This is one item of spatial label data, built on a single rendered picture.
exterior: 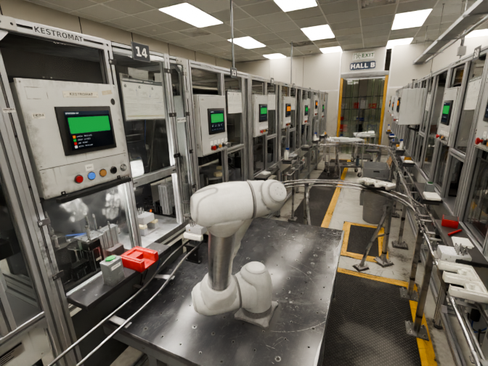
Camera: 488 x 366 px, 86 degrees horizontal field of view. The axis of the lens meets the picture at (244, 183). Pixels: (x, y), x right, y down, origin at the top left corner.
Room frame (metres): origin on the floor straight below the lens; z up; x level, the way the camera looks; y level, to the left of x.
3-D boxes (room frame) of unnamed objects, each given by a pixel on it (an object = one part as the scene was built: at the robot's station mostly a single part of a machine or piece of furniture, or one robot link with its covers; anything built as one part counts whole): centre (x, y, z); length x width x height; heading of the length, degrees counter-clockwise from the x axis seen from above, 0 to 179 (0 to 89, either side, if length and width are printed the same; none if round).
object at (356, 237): (3.03, -1.53, 0.01); 1.00 x 0.55 x 0.01; 155
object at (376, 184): (2.71, -1.43, 0.84); 0.37 x 0.14 x 0.10; 33
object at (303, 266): (1.54, -0.04, 0.66); 1.50 x 1.06 x 0.04; 155
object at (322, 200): (5.58, -1.90, 0.01); 5.85 x 0.59 x 0.01; 155
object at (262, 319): (1.13, -0.06, 0.71); 0.22 x 0.18 x 0.06; 155
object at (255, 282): (1.11, -0.04, 0.85); 0.18 x 0.16 x 0.22; 107
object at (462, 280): (1.13, -1.07, 0.84); 0.37 x 0.14 x 0.10; 155
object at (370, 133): (7.32, -3.41, 0.48); 0.84 x 0.58 x 0.97; 163
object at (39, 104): (1.23, 0.81, 1.60); 0.42 x 0.29 x 0.46; 155
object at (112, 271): (1.10, 0.65, 0.97); 0.08 x 0.08 x 0.12; 65
